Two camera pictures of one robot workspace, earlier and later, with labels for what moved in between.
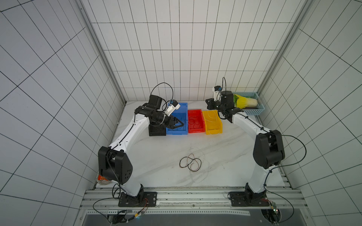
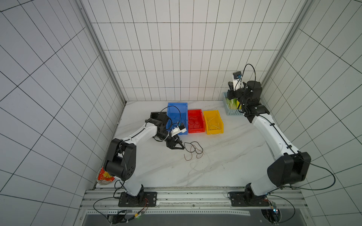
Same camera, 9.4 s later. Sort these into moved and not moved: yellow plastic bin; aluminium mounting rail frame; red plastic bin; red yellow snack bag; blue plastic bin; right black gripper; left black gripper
Moved: right black gripper; left black gripper
Not moved: red yellow snack bag; yellow plastic bin; red plastic bin; blue plastic bin; aluminium mounting rail frame
